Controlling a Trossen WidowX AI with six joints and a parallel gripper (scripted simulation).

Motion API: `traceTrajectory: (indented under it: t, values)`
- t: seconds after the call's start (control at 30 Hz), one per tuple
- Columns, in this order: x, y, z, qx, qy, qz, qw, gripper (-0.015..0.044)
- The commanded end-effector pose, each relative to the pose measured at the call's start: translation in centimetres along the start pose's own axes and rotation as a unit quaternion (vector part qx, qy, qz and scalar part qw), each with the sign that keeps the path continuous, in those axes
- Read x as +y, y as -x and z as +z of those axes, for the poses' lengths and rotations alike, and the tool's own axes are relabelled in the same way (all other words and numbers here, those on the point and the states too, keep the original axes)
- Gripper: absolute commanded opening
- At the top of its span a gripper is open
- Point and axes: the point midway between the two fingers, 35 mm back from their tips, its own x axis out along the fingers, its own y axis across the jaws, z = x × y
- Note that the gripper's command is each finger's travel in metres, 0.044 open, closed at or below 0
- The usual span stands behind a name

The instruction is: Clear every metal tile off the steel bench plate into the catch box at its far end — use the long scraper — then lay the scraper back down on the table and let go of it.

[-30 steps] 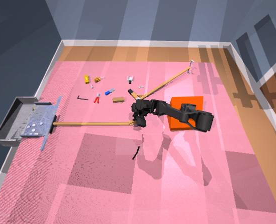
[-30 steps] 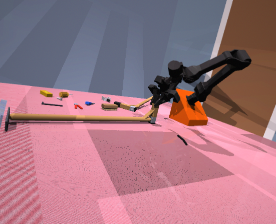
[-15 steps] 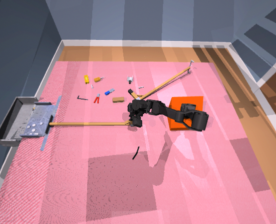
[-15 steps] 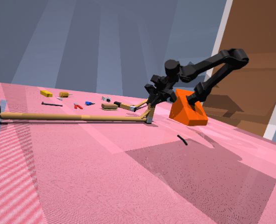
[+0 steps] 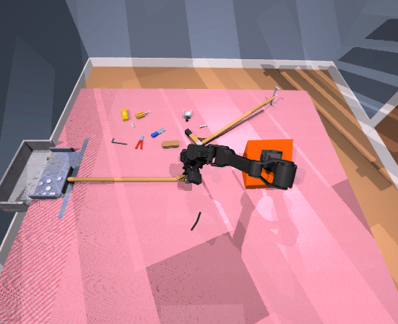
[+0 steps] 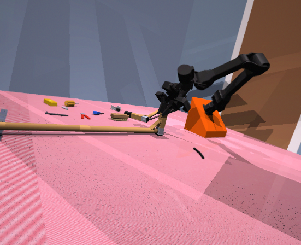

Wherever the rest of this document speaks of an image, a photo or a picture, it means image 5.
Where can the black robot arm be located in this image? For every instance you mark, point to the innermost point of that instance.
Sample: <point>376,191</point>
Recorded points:
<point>283,170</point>

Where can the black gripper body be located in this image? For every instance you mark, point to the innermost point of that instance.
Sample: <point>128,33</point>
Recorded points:
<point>194,176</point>

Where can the yellow rectangular block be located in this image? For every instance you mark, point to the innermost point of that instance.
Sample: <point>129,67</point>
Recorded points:
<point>124,114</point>

